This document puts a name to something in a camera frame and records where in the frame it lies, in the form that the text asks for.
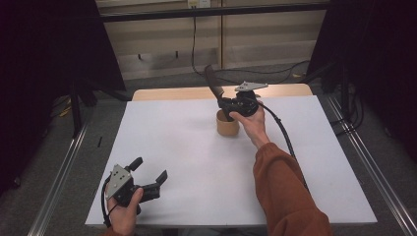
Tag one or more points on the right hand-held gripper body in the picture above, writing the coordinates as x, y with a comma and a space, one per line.
244, 100

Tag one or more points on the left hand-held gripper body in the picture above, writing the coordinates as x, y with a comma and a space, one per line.
126, 187

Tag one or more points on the brown cup with small figure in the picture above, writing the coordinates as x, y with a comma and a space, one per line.
226, 128

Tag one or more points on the black spatula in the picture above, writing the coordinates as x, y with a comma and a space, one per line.
212, 82

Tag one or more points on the person's right hand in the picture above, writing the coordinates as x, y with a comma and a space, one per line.
251, 126

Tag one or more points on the person's left hand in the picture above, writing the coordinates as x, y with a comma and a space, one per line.
126, 216

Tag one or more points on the small black floor piece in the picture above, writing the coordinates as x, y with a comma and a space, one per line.
99, 141

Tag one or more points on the light wooden table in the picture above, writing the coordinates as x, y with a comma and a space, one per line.
170, 93

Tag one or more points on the black metal stand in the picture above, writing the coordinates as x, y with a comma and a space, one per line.
76, 108

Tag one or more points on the black horizontal bar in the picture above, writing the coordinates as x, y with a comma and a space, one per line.
213, 11

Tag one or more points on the black curtain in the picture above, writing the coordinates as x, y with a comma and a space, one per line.
49, 65
377, 65

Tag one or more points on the metal floor rail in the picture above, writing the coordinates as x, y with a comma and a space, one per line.
59, 177
377, 170

